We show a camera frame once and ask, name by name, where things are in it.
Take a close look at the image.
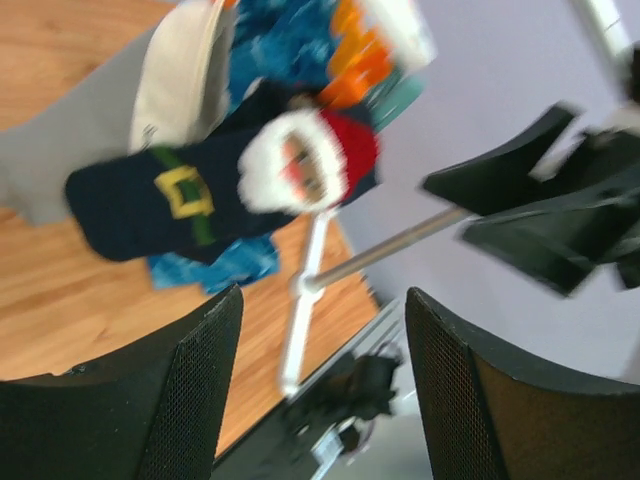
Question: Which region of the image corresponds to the white round clip hanger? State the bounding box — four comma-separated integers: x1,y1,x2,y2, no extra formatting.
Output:
360,0,437,73

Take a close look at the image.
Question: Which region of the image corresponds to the teal clothes peg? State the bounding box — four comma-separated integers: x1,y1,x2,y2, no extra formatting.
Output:
366,67,424,132

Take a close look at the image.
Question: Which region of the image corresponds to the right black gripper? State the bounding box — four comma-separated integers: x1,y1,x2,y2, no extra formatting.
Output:
422,45,639,297

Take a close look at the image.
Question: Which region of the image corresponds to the blue patterned cloth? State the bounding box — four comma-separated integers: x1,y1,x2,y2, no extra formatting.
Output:
147,1,337,294

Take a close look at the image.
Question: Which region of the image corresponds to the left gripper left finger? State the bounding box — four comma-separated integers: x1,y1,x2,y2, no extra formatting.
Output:
1,286,244,480

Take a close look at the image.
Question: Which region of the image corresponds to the aluminium rail frame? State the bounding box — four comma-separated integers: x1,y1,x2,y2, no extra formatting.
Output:
296,300,415,468

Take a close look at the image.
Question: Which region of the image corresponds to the grey sock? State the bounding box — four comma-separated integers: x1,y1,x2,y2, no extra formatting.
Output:
1,28,155,225

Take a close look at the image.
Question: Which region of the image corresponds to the orange clothes peg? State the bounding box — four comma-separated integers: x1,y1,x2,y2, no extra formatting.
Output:
318,29,393,108

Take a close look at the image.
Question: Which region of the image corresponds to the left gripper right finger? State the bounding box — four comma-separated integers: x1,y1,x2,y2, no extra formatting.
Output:
405,287,639,479

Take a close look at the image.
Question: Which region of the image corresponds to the cream beige sock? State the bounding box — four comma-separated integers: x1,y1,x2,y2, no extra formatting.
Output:
129,1,236,153

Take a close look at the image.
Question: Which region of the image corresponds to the red white sock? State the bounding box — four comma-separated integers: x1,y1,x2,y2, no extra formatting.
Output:
64,108,379,262

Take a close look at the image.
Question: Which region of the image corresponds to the black base mat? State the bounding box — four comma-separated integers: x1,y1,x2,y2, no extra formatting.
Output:
211,390,347,480

